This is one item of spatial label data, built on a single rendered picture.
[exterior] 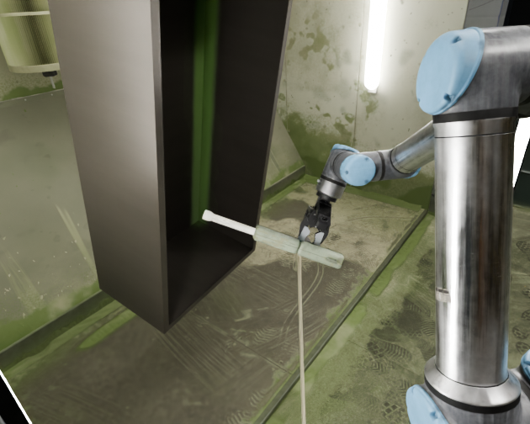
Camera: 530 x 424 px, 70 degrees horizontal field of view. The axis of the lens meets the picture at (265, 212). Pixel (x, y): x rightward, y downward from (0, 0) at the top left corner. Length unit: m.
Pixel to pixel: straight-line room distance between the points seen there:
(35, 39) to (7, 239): 0.95
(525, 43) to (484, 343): 0.45
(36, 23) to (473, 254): 1.94
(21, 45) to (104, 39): 1.14
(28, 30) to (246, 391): 1.84
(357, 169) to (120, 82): 0.66
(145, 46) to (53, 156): 1.55
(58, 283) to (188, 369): 0.81
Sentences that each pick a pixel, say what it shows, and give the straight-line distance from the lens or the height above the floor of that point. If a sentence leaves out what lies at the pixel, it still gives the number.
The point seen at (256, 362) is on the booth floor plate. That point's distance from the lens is 1.89.
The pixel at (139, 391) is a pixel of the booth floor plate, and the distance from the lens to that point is 1.91.
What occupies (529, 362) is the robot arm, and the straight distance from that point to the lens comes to 0.89.
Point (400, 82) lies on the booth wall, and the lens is 2.92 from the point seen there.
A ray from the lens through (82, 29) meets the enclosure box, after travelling 1.09.
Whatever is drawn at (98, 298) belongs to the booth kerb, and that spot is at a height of 0.14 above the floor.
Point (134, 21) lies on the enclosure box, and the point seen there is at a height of 1.48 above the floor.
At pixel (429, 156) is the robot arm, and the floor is 1.15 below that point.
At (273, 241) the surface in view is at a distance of 1.24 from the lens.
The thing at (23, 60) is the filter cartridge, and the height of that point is 1.31.
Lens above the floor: 1.51
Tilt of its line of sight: 30 degrees down
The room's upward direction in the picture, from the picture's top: 3 degrees counter-clockwise
